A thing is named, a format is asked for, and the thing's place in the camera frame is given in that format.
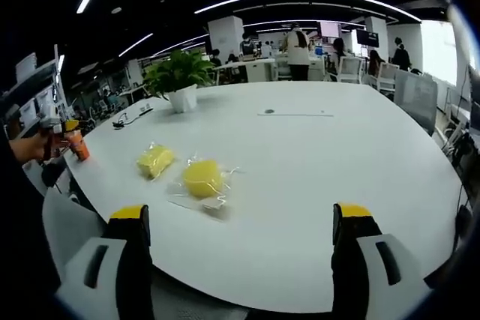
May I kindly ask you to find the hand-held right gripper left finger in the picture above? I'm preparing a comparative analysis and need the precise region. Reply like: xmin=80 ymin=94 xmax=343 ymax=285
xmin=55 ymin=204 xmax=155 ymax=320

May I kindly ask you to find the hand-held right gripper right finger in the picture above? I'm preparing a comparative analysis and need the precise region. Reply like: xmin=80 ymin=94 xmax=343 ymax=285
xmin=331 ymin=202 xmax=433 ymax=320

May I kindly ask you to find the yellow rectangular silicone block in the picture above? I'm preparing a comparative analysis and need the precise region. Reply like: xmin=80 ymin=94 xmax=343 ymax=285
xmin=135 ymin=142 xmax=178 ymax=181

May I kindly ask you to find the yellow round silicone block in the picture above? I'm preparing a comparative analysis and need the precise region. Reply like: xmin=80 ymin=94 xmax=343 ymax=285
xmin=166 ymin=151 xmax=247 ymax=220

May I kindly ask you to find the person's left hand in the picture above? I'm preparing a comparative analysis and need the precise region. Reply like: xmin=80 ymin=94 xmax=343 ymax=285
xmin=9 ymin=135 xmax=52 ymax=166

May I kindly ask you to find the shelf with white boxes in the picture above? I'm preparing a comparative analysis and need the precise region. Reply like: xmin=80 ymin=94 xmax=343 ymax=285
xmin=0 ymin=45 xmax=67 ymax=139

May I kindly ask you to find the grey chair backrest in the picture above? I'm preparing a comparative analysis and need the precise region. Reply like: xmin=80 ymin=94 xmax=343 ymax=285
xmin=40 ymin=187 xmax=110 ymax=280

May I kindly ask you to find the green potted plant white pot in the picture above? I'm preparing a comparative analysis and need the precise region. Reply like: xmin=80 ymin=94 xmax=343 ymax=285
xmin=141 ymin=49 xmax=218 ymax=114

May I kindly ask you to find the grey mesh office chair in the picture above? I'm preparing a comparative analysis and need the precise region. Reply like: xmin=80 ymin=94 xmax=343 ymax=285
xmin=392 ymin=68 xmax=439 ymax=137

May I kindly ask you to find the white office chair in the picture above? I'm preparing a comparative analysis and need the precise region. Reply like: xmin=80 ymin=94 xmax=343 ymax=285
xmin=376 ymin=61 xmax=401 ymax=91
xmin=336 ymin=55 xmax=364 ymax=84

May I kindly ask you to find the white office desk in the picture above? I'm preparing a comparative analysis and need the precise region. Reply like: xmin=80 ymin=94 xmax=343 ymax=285
xmin=212 ymin=57 xmax=287 ymax=84

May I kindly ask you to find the dark monitor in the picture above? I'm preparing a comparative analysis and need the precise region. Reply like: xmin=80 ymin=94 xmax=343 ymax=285
xmin=355 ymin=28 xmax=380 ymax=46

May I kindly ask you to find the black cable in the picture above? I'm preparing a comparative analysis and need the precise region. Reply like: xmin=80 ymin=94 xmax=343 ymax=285
xmin=112 ymin=107 xmax=155 ymax=129

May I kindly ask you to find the white table cable cover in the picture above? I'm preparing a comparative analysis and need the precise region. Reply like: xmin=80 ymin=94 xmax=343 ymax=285
xmin=256 ymin=107 xmax=335 ymax=118

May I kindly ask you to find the wall monitor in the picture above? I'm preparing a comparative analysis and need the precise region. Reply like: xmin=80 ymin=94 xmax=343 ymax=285
xmin=319 ymin=21 xmax=343 ymax=39

